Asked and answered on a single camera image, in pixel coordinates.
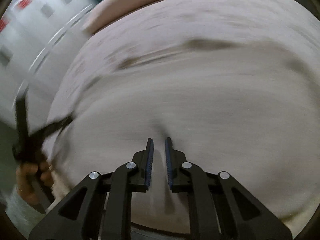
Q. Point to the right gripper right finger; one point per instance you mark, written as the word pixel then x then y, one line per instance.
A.
pixel 219 206

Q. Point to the white panelled wardrobe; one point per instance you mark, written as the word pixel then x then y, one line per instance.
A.
pixel 39 41

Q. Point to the beige knitted garment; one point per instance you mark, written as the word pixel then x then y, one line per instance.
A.
pixel 251 110

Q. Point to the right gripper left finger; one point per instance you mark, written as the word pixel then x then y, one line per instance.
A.
pixel 99 207

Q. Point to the person's left hand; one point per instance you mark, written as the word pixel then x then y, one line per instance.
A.
pixel 25 175

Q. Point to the floral beige bedspread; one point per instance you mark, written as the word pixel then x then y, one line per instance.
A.
pixel 170 23

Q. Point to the grey sleeve left forearm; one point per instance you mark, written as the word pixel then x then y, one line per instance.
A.
pixel 22 215

